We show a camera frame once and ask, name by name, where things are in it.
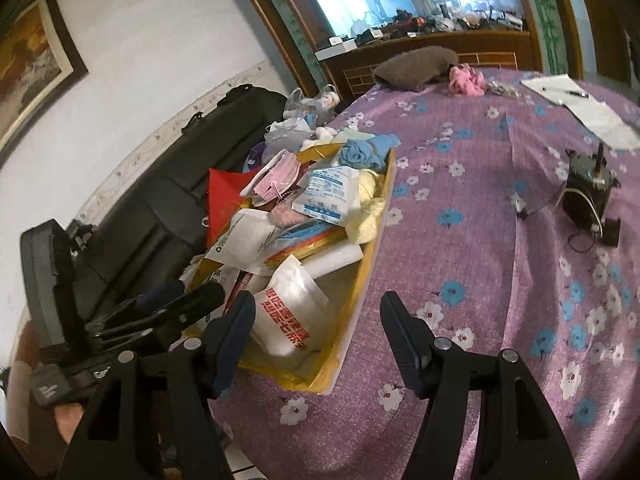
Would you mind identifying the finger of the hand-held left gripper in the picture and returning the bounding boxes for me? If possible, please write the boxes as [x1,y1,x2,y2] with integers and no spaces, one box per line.
[95,282,227,343]
[100,281,187,326]

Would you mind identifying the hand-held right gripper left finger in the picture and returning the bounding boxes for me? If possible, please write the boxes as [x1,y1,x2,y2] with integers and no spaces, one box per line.
[55,291,257,480]

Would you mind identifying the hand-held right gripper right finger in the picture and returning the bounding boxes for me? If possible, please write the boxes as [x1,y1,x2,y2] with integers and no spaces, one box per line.
[380,291,581,480]

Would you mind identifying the yellow box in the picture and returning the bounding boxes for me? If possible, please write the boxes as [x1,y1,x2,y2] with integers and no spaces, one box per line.
[182,140,401,393]

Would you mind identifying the white red print glove packet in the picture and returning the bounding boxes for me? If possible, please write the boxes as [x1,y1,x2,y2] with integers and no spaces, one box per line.
[250,255,331,358]

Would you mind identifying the white clear plastic packet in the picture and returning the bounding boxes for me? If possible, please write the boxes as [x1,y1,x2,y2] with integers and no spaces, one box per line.
[205,208,286,273]

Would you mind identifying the yellow towel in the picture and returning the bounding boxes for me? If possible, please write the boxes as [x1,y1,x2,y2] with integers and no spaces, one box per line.
[345,167,388,246]

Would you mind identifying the blue white printed packet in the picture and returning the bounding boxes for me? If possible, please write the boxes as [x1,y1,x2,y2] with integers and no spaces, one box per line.
[291,165,362,226]

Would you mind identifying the blue cloth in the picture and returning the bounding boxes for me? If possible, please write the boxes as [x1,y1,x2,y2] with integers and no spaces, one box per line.
[337,134,400,173]

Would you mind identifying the red bag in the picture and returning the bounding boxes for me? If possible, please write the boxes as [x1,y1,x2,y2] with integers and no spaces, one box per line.
[206,167,251,248]

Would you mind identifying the white foam sheet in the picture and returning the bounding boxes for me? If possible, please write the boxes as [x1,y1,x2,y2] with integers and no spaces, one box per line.
[300,242,365,281]

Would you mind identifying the black bag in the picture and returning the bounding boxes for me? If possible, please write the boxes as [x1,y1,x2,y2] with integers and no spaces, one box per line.
[70,85,288,311]

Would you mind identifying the rainbow striped pouch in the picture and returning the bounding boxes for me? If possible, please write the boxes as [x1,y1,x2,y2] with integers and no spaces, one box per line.
[265,222,346,271]

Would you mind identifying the pink face masks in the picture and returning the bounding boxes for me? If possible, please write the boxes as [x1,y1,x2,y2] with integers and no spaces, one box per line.
[240,150,311,206]

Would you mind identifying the white plastic bag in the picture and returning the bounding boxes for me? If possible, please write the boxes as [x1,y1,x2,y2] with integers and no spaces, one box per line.
[264,117,316,148]

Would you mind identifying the white gloves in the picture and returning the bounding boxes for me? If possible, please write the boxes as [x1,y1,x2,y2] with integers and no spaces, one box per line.
[300,125,336,151]

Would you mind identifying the light green cloth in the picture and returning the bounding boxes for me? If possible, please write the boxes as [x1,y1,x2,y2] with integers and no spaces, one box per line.
[330,130,376,145]

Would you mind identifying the clear plastic bag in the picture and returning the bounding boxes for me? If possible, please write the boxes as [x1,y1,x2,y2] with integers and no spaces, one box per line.
[282,85,341,126]

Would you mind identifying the black electric motor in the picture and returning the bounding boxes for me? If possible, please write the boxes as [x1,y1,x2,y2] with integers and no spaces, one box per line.
[559,142,621,228]

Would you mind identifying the pink cloth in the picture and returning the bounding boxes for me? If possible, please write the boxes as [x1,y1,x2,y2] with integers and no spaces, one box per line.
[447,64,487,97]

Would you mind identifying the small clear bag of parts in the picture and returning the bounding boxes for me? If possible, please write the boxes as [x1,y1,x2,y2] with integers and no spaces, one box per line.
[485,79,521,97]

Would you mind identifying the brown knit hat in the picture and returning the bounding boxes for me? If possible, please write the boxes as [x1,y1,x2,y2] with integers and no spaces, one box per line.
[374,46,457,92]

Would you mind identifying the large white paper sheet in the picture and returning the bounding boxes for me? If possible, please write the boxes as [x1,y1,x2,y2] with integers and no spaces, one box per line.
[565,100,640,151]

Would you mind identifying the wooden cabinet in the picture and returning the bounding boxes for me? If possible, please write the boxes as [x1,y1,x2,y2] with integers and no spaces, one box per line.
[225,0,551,96]

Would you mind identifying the white paper sheet with pen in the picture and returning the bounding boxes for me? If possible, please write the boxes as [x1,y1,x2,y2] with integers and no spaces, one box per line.
[521,74,591,106]

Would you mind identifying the pile of assorted clutter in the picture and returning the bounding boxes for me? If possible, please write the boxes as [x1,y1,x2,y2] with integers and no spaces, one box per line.
[315,5,531,53]

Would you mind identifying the framed wall picture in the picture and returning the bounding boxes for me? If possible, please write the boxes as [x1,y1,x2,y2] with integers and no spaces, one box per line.
[0,0,90,166]

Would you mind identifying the bamboo painted wall panel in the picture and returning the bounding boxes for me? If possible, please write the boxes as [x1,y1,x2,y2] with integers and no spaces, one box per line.
[515,0,571,78]

